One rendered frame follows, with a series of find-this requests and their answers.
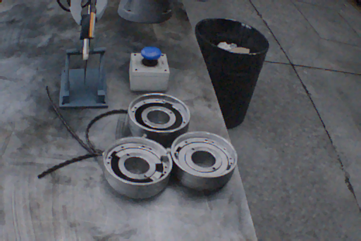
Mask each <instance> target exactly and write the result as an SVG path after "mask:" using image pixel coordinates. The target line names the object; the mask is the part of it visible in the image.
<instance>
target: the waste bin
mask: <svg viewBox="0 0 361 241"><path fill-rule="evenodd" d="M195 36H196V39H197V42H198V44H199V47H200V50H201V52H202V57H203V59H204V63H205V65H206V67H207V72H208V74H209V76H210V78H211V81H212V85H213V88H214V91H215V94H216V98H217V101H218V104H219V108H220V110H221V114H222V116H223V119H224V123H225V126H226V128H234V127H236V126H238V125H240V124H241V123H242V122H243V120H244V117H245V114H246V113H247V109H248V107H249V105H250V102H251V98H252V94H253V92H254V90H255V88H256V86H255V85H256V83H257V80H258V78H259V74H260V73H261V70H262V66H263V65H264V60H265V58H266V54H267V52H268V49H269V42H268V40H267V38H266V37H265V36H264V35H263V34H262V33H261V32H260V31H259V30H257V29H256V28H254V27H253V26H251V25H248V24H247V23H244V22H241V21H239V20H234V19H229V18H220V17H219V18H218V17H217V18H205V19H204V20H200V21H199V22H198V23H197V24H196V25H195ZM221 42H225V43H227V44H230V45H231V44H237V48H239V47H242V48H246V49H249V50H250V51H249V53H248V54H244V53H240V52H234V51H229V50H226V49H222V48H220V47H218V46H217V45H219V44H220V43H221Z"/></svg>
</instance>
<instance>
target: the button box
mask: <svg viewBox="0 0 361 241"><path fill-rule="evenodd" d="M129 74H130V91H131V92H134V91H148V92H167V88H168V83H169V74H170V72H169V66H168V62H167V59H166V54H162V55H161V57H160V58H159V59H157V60H153V62H152V63H149V62H147V59H145V58H143V57H142V56H141V55H140V54H134V53H132V54H131V61H130V68H129Z"/></svg>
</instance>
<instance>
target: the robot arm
mask: <svg viewBox="0 0 361 241"><path fill-rule="evenodd" d="M81 1H82V0H67V2H68V7H70V10H71V14H72V15H73V17H74V19H75V21H76V22H77V24H79V25H82V13H81V12H82V4H81ZM107 3H108V0H96V1H95V4H94V5H95V8H96V9H95V22H96V23H97V22H98V21H99V19H100V18H101V16H102V14H103V13H104V12H105V9H106V6H107ZM173 10H174V6H173V0H121V2H120V4H119V5H118V14H119V15H120V17H122V18H123V19H126V20H128V21H132V22H134V23H144V24H146V23H160V22H164V21H166V20H169V19H171V17H172V15H173Z"/></svg>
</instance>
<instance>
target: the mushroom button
mask: <svg viewBox="0 0 361 241"><path fill-rule="evenodd" d="M140 55H141V56H142V57H143V58H145V59H147V62H149V63H152V62H153V60H157V59H159V58H160V57H161V50H160V49H158V48H156V47H145V48H144V49H143V50H142V51H141V54H140Z"/></svg>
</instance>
